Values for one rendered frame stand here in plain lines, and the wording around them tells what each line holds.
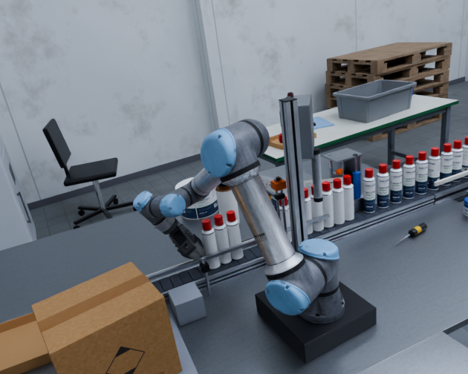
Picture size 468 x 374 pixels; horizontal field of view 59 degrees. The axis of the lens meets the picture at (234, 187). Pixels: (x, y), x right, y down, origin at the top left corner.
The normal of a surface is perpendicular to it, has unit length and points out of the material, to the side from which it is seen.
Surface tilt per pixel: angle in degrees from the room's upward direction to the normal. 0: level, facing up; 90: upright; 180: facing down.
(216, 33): 90
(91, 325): 0
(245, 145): 66
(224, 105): 90
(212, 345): 0
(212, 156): 81
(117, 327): 90
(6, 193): 90
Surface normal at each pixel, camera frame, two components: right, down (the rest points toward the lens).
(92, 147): 0.47, 0.29
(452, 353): -0.14, -0.91
